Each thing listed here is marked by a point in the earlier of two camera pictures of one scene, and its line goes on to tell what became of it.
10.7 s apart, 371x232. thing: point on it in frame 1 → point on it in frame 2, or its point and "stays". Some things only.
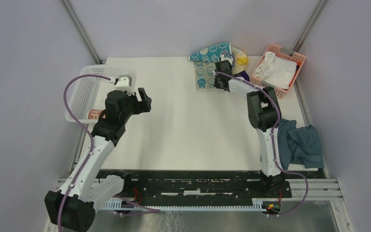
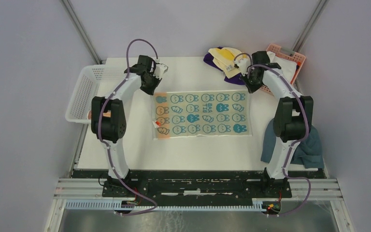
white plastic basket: x=91 y=93 stays
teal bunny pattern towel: x=204 y=62 → x=178 y=114
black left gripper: x=144 y=105 → x=150 y=91
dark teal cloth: x=299 y=145 stays
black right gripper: x=216 y=84 → x=251 y=88
